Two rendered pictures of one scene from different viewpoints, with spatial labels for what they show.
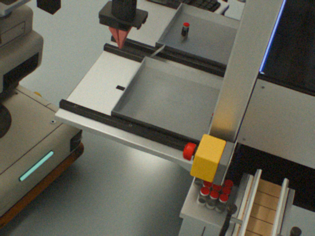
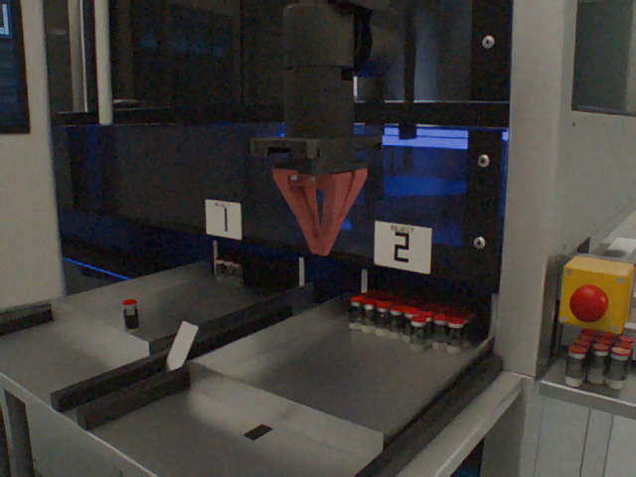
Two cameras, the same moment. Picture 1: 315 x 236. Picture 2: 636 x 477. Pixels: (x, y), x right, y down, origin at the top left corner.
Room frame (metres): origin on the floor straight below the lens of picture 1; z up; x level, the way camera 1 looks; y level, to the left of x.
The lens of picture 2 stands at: (0.79, 0.55, 1.19)
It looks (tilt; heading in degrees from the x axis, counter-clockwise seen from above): 12 degrees down; 295
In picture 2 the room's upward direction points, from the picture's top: straight up
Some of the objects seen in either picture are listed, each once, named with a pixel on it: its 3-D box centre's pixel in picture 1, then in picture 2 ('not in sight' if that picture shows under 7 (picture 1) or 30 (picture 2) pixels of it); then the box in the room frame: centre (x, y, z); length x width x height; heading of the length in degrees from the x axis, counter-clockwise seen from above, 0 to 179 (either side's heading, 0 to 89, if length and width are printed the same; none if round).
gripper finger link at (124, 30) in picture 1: (117, 30); (310, 202); (0.99, 0.13, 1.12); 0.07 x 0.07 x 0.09; 78
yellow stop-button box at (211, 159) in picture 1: (211, 159); (597, 292); (0.74, -0.13, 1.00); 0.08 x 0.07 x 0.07; 77
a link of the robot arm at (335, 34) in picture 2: not in sight; (322, 40); (0.99, 0.12, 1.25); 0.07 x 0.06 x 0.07; 83
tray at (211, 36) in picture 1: (217, 41); (186, 301); (1.35, -0.15, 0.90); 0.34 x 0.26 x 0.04; 77
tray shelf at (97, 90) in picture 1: (180, 70); (229, 358); (1.20, -0.04, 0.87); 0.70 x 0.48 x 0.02; 167
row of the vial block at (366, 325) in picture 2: not in sight; (403, 324); (0.99, -0.18, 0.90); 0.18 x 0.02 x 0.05; 168
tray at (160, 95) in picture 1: (186, 104); (362, 355); (1.02, -0.07, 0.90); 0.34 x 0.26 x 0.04; 78
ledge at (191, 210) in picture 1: (215, 203); (603, 379); (0.72, -0.17, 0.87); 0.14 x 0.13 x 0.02; 77
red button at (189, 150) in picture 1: (192, 152); (589, 302); (0.75, -0.09, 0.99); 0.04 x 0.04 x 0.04; 77
